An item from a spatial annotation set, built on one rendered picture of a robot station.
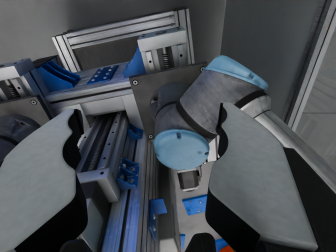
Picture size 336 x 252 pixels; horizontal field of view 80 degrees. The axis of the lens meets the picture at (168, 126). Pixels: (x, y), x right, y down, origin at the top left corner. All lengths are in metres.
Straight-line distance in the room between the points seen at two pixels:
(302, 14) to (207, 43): 0.93
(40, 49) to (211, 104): 1.59
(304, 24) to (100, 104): 0.70
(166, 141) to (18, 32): 1.61
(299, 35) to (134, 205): 0.71
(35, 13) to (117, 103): 1.18
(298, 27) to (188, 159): 0.58
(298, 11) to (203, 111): 0.55
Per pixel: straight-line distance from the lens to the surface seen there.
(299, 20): 0.84
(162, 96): 0.55
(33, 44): 1.85
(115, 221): 0.53
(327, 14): 0.74
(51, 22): 1.75
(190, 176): 0.88
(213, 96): 0.38
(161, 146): 0.41
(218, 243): 3.55
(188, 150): 0.42
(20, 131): 0.71
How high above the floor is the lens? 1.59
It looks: 57 degrees down
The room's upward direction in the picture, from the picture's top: 175 degrees clockwise
